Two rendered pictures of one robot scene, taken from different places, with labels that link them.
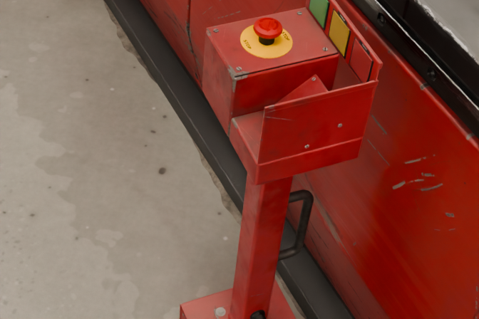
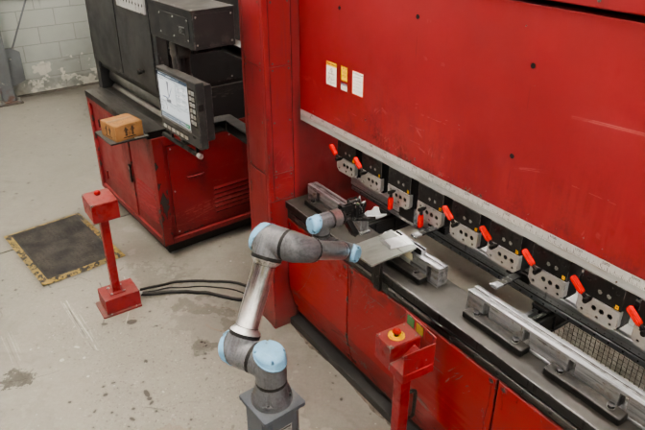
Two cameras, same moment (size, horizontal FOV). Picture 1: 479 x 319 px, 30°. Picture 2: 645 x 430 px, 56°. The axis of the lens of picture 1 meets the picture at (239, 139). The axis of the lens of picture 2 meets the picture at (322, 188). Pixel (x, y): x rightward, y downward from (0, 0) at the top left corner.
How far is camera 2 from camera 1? 1.44 m
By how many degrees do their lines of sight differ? 20
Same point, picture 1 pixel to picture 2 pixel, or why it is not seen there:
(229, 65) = (387, 345)
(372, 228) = (440, 399)
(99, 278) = not seen: outside the picture
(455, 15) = (455, 319)
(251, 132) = (397, 366)
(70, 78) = (290, 365)
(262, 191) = (400, 389)
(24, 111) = not seen: hidden behind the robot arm
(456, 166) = (465, 368)
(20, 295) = not seen: outside the picture
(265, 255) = (403, 417)
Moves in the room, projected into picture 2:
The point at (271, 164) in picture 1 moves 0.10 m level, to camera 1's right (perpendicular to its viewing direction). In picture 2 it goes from (407, 375) to (431, 375)
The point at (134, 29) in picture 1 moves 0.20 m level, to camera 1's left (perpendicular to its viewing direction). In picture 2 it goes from (313, 339) to (279, 340)
